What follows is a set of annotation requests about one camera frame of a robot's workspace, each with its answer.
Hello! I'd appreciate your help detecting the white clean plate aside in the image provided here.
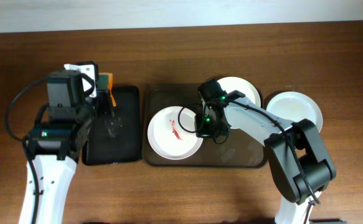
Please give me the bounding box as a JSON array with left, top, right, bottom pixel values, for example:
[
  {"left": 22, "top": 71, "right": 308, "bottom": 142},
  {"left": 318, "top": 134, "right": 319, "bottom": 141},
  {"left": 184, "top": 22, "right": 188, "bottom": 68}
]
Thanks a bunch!
[{"left": 266, "top": 91, "right": 323, "bottom": 132}]

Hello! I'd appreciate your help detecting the small black tray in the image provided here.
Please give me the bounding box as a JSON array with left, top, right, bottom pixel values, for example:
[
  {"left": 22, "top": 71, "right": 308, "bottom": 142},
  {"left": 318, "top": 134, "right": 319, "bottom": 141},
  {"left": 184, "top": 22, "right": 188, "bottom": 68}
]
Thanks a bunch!
[{"left": 82, "top": 86, "right": 142, "bottom": 166}]

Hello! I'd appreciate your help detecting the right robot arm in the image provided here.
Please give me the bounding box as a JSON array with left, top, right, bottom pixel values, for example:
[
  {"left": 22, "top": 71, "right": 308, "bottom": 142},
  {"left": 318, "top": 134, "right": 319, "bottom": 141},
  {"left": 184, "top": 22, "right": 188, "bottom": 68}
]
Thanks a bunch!
[{"left": 196, "top": 89, "right": 336, "bottom": 223}]

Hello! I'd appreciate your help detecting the white plate red stain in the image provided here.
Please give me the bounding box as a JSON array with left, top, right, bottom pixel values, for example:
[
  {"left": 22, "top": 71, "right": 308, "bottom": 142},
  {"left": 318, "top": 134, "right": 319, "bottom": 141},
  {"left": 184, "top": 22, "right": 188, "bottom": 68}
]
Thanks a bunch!
[{"left": 147, "top": 106, "right": 203, "bottom": 160}]

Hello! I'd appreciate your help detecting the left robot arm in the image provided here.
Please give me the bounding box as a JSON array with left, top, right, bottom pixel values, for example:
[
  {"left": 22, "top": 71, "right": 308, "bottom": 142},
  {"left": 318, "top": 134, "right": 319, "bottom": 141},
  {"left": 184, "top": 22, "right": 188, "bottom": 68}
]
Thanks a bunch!
[{"left": 19, "top": 70, "right": 116, "bottom": 223}]

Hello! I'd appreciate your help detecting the large brown tray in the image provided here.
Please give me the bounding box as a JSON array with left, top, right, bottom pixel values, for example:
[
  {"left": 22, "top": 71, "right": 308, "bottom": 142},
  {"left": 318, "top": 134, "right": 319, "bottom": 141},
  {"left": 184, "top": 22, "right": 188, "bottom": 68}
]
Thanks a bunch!
[{"left": 142, "top": 83, "right": 266, "bottom": 169}]

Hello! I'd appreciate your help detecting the green orange sponge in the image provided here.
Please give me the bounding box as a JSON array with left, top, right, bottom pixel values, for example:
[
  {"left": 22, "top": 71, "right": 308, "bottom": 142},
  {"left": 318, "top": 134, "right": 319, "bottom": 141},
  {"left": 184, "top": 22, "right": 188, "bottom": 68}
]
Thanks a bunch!
[{"left": 96, "top": 73, "right": 116, "bottom": 107}]

